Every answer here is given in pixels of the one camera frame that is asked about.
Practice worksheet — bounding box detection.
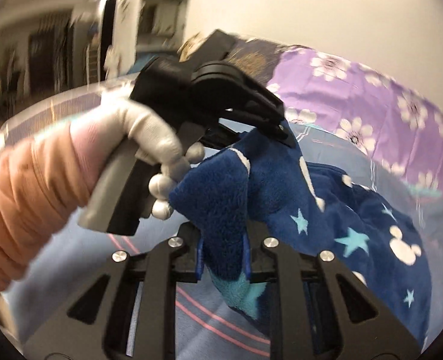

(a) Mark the navy star fleece garment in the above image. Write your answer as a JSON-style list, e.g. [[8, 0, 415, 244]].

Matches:
[[169, 130, 432, 342]]

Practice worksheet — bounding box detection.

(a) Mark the orange sleeved left forearm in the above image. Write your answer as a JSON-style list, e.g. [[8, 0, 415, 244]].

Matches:
[[0, 121, 95, 304]]

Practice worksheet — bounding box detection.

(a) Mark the white gloved left hand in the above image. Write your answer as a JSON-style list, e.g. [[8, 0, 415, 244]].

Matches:
[[69, 95, 207, 221]]

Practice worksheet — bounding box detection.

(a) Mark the dark tree-print pillow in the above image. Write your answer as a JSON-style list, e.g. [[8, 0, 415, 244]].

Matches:
[[177, 31, 301, 83]]

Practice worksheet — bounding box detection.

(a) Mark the blue-grey striped bed sheet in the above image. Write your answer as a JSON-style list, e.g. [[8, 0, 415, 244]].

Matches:
[[0, 78, 443, 359]]

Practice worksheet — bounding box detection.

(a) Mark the purple floral pillow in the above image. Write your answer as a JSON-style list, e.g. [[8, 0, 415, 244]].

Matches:
[[268, 46, 443, 194]]

